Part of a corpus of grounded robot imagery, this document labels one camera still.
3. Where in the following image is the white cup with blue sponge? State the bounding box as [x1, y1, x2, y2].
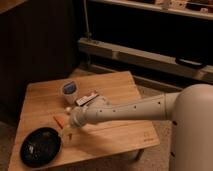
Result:
[61, 81, 78, 104]

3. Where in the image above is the wooden table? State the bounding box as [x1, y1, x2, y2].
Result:
[8, 71, 159, 171]

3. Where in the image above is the black handle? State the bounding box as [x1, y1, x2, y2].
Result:
[175, 58, 207, 69]

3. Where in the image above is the black ceramic bowl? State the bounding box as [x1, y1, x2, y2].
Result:
[20, 127, 61, 168]

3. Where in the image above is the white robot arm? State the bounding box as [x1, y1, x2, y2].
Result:
[69, 84, 213, 171]

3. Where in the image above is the long white shelf rail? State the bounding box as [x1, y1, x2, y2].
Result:
[78, 37, 213, 83]

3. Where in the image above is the vertical metal pole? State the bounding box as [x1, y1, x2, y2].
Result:
[83, 0, 91, 41]

